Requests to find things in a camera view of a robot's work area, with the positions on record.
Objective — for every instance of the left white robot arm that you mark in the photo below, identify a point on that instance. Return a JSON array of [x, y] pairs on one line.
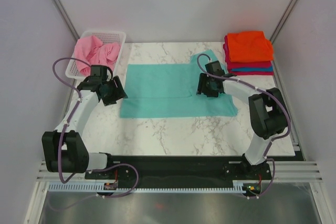
[[64, 149]]

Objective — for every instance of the aluminium frame post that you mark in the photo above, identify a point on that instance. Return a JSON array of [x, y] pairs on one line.
[[66, 19], [285, 16]]

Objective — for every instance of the teal t shirt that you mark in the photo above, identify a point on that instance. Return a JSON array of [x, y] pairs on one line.
[[169, 91]]

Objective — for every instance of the left aluminium frame post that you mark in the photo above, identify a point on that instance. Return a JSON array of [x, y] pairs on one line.
[[66, 19]]

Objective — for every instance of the bottom magenta folded t shirt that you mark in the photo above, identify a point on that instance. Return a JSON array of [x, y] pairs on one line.
[[252, 73]]

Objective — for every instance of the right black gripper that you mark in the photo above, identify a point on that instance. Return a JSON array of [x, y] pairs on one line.
[[201, 88]]

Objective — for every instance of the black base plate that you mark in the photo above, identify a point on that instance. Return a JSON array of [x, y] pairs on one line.
[[176, 171]]

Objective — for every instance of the white slotted cable duct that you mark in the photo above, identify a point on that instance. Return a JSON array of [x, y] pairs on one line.
[[100, 187]]

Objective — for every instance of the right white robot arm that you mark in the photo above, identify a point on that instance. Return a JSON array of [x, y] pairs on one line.
[[268, 114]]

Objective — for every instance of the right aluminium frame post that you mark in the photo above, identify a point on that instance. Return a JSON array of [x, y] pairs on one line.
[[285, 16]]

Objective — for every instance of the pink t shirt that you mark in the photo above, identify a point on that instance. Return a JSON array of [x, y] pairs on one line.
[[93, 51]]

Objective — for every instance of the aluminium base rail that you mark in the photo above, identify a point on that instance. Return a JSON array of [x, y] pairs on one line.
[[285, 172]]

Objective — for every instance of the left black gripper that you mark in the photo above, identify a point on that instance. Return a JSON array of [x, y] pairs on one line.
[[119, 93]]

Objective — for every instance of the orange folded t shirt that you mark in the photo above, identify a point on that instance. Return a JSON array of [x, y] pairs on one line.
[[249, 46]]

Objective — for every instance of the blue folded t shirt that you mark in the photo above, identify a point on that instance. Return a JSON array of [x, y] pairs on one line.
[[269, 69]]

